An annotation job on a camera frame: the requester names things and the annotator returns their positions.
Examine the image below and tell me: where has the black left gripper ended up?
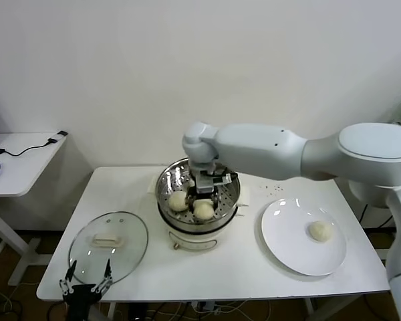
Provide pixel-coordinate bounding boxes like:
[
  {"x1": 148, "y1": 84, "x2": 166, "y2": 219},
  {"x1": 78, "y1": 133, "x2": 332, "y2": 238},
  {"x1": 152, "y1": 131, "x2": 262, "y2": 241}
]
[{"x1": 59, "y1": 257, "x2": 114, "y2": 318}]

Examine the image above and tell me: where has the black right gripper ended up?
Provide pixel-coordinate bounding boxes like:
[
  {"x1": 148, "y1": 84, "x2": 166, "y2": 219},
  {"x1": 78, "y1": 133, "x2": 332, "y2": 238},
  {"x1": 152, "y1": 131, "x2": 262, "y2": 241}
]
[{"x1": 186, "y1": 186, "x2": 223, "y2": 209}]

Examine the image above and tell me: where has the white steamed baozi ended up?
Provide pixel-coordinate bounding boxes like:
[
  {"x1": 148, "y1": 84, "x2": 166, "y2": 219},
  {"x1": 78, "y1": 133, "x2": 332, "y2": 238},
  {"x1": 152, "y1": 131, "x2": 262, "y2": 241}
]
[
  {"x1": 308, "y1": 220, "x2": 334, "y2": 243},
  {"x1": 168, "y1": 191, "x2": 190, "y2": 213},
  {"x1": 192, "y1": 199, "x2": 216, "y2": 223}
]

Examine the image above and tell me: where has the glass lid with beige handle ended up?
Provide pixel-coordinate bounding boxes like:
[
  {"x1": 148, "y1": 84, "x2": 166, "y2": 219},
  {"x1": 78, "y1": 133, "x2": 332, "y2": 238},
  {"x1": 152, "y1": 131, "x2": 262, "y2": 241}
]
[{"x1": 68, "y1": 211, "x2": 150, "y2": 288}]

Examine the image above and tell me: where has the perforated steel steamer basket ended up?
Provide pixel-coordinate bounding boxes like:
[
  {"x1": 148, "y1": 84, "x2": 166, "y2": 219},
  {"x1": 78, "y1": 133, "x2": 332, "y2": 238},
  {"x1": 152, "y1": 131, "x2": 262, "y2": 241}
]
[{"x1": 155, "y1": 156, "x2": 242, "y2": 233}]

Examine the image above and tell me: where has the white electric cooker base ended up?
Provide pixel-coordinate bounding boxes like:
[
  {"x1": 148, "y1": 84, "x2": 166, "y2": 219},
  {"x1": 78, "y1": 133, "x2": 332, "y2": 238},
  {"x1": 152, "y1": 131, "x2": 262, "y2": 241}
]
[{"x1": 148, "y1": 175, "x2": 252, "y2": 251}]

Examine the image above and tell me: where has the white round plate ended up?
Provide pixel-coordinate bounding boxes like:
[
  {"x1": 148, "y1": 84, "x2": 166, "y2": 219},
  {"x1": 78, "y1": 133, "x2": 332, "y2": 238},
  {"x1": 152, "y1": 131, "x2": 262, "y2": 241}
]
[{"x1": 261, "y1": 198, "x2": 348, "y2": 276}]

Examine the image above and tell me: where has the white power strip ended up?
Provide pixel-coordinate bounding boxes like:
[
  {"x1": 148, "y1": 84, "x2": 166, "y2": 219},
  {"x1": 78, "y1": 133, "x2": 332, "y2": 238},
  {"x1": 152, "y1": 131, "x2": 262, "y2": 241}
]
[{"x1": 192, "y1": 300, "x2": 221, "y2": 315}]

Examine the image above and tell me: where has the white side table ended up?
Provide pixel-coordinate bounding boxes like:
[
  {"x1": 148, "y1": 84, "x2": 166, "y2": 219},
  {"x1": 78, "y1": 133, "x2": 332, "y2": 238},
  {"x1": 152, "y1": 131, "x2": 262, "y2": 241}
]
[{"x1": 0, "y1": 132, "x2": 70, "y2": 288}]

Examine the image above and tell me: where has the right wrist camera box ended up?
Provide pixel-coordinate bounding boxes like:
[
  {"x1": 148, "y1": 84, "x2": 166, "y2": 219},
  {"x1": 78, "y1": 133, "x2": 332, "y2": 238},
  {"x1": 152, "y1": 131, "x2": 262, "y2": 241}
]
[{"x1": 194, "y1": 171, "x2": 239, "y2": 195}]

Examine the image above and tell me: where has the black cable with adapter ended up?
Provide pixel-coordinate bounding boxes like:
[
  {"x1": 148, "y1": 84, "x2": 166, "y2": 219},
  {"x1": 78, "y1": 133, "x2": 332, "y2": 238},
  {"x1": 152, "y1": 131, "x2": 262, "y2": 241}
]
[{"x1": 0, "y1": 131, "x2": 70, "y2": 158}]

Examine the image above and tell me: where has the black power brick cable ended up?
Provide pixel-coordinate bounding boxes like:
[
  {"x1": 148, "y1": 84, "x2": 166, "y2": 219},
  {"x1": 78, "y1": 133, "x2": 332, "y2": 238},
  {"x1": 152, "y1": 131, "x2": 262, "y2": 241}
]
[{"x1": 359, "y1": 203, "x2": 396, "y2": 229}]

